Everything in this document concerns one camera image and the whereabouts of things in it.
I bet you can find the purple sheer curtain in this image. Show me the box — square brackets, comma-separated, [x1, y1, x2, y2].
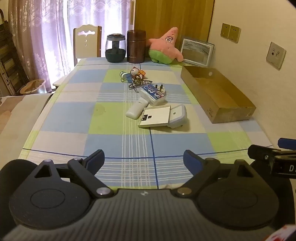
[8, 0, 137, 93]

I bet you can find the beige upholstered furniture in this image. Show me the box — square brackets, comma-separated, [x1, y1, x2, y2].
[0, 93, 53, 163]

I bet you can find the white remote control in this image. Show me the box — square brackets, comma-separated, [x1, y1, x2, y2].
[126, 97, 151, 120]

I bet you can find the brown metal canister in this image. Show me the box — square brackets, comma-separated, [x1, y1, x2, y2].
[127, 29, 147, 63]

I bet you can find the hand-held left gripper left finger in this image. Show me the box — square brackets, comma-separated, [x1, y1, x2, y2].
[35, 149, 115, 198]

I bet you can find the white box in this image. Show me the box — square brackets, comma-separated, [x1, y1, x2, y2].
[138, 105, 171, 128]

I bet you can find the brown cardboard box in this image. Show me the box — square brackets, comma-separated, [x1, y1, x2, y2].
[180, 65, 257, 124]

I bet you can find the white cat figurine keychain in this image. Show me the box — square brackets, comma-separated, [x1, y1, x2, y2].
[130, 67, 146, 80]

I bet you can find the wooden wall panel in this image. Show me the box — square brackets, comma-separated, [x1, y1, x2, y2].
[134, 0, 215, 58]

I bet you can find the white wooden chair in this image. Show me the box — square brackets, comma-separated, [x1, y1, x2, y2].
[73, 25, 102, 65]

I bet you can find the pink starfish plush toy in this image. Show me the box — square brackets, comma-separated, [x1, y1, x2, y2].
[148, 27, 184, 65]

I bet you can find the framed sand picture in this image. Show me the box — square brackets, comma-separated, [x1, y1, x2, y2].
[180, 38, 214, 67]

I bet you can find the gold wall socket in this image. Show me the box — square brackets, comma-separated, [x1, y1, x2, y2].
[229, 25, 241, 43]
[220, 23, 230, 39]

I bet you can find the checked tablecloth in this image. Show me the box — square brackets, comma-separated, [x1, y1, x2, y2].
[22, 57, 273, 188]

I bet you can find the dark glass jar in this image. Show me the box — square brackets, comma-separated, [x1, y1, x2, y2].
[105, 34, 127, 63]

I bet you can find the white plug adapter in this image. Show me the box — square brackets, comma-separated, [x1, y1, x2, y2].
[154, 83, 167, 96]

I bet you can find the blue and clear card pack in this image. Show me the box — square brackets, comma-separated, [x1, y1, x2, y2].
[141, 84, 166, 106]

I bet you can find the metal wire hook rack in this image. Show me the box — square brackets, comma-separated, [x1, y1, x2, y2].
[128, 79, 153, 91]

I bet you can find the beige waste bin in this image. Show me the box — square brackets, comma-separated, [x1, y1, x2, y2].
[20, 79, 46, 95]

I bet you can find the white wall outlet plate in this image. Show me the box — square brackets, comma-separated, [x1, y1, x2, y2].
[266, 42, 286, 70]

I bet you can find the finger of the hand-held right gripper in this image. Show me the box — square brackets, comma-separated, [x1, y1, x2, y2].
[247, 144, 278, 163]
[278, 138, 296, 150]

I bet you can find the red and white cloth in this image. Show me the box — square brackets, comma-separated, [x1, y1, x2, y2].
[268, 224, 296, 241]

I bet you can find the dark folded rack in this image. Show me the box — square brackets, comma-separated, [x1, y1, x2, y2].
[0, 9, 29, 96]

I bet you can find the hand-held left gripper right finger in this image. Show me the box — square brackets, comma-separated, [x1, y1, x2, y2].
[177, 149, 258, 198]

